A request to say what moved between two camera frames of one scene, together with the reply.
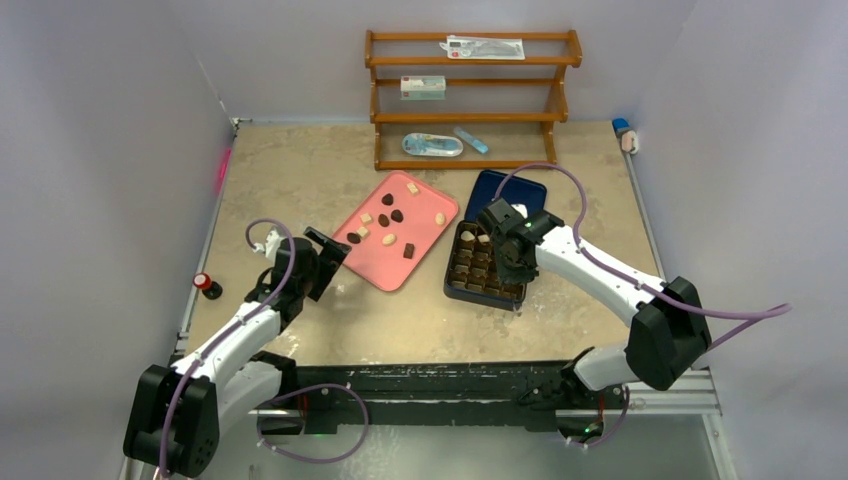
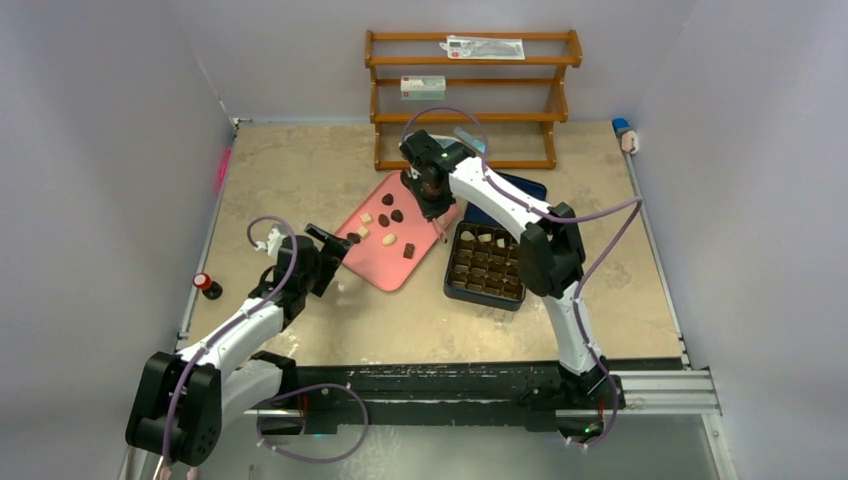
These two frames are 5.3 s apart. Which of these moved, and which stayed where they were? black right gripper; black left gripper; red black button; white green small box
Moved: black right gripper
Stayed: black left gripper; white green small box; red black button
